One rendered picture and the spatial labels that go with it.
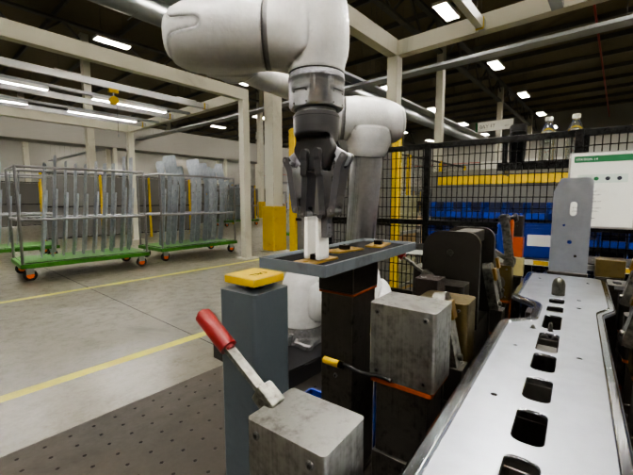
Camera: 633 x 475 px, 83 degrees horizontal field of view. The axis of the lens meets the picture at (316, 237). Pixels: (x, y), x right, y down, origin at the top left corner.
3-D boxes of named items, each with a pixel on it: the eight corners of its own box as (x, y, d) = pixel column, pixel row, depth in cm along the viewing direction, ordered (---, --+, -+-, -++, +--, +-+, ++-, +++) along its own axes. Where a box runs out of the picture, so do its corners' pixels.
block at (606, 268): (616, 366, 121) (626, 261, 117) (587, 359, 126) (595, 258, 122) (614, 357, 128) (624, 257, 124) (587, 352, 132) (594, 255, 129)
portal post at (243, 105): (245, 259, 744) (241, 97, 709) (235, 257, 768) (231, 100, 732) (258, 257, 772) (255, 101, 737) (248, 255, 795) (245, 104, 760)
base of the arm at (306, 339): (258, 343, 124) (258, 327, 124) (292, 325, 144) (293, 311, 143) (302, 355, 116) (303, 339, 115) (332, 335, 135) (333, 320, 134)
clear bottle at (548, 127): (554, 161, 158) (558, 114, 156) (537, 162, 162) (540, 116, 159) (555, 162, 163) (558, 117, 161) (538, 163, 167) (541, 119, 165)
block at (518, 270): (516, 362, 124) (523, 258, 120) (505, 359, 126) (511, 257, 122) (518, 358, 127) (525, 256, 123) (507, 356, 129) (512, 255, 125)
